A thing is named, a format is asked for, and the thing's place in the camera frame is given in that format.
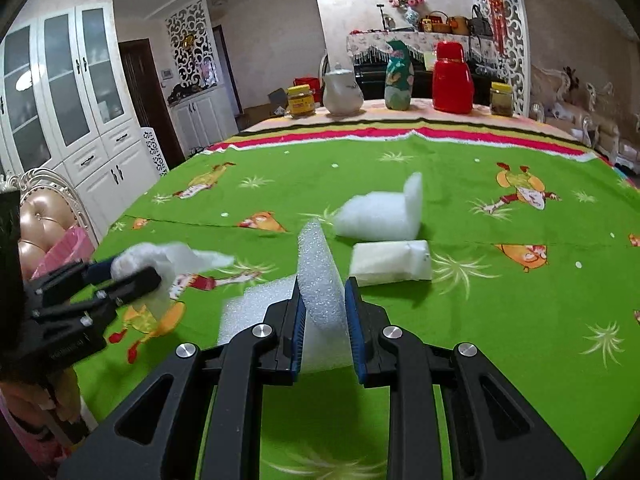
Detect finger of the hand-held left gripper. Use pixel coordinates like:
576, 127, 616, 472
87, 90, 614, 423
25, 256, 119, 302
32, 266, 164, 332

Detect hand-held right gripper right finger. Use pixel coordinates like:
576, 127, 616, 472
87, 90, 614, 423
344, 276, 587, 480

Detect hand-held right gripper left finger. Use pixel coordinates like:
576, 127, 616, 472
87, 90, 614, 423
57, 279, 308, 480

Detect pink plastic bag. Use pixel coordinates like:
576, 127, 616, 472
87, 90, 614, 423
30, 226, 96, 281

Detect white foam sheet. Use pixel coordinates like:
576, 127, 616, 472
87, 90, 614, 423
217, 219, 352, 373

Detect white tissue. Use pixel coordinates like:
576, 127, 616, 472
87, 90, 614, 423
110, 241, 236, 321

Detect person's left forearm pink sleeve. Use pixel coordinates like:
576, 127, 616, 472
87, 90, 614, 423
0, 390, 66, 476

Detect person's left hand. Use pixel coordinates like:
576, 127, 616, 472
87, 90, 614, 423
47, 367, 86, 428

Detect white plain tissue pack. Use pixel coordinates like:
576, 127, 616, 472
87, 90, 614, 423
348, 240, 433, 288

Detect ornate padded chair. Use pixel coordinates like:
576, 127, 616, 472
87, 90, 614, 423
0, 167, 103, 281

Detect white bent foam piece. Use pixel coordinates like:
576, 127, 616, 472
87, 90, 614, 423
332, 171, 425, 242

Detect small white lattice panel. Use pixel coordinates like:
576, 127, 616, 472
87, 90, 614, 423
140, 127, 171, 178

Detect green printed tablecloth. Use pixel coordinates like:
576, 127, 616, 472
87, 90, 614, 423
75, 97, 640, 480

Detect dark wooden door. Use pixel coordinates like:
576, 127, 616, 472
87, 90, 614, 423
118, 38, 186, 171

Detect white low cabinet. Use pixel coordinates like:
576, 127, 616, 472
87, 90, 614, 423
170, 85, 240, 156

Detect white tall glass-door cabinet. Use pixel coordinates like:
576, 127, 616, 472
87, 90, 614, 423
0, 2, 161, 221

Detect dark items on cabinet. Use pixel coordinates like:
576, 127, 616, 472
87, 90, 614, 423
167, 82, 203, 106

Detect cardboard box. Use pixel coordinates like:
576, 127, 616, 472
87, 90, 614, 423
267, 88, 290, 116

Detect white ceramic teapot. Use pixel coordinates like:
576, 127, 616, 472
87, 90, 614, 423
322, 63, 365, 115

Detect white lattice partition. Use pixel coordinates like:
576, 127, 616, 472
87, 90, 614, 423
165, 0, 211, 93

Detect red boxes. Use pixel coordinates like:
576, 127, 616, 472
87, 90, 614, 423
294, 76, 321, 103

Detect black piano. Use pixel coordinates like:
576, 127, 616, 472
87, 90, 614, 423
352, 55, 501, 101

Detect green floral thermos flask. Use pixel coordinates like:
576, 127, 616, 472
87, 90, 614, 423
384, 39, 415, 111

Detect red thermos flask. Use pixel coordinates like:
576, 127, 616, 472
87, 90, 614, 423
431, 41, 475, 114

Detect dark jar with yellow lid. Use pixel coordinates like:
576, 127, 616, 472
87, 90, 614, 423
490, 82, 514, 118

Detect floral fringed cloth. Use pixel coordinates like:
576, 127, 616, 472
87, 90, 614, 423
347, 30, 501, 61

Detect ornate cream sofa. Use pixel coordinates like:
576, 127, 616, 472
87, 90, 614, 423
530, 65, 640, 176

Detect wicker basket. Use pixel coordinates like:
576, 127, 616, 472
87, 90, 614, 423
419, 10, 448, 33

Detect black handbag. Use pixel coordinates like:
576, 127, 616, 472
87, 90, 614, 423
468, 4, 493, 37

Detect tall white lattice screen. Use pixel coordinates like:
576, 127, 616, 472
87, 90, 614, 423
467, 0, 531, 118

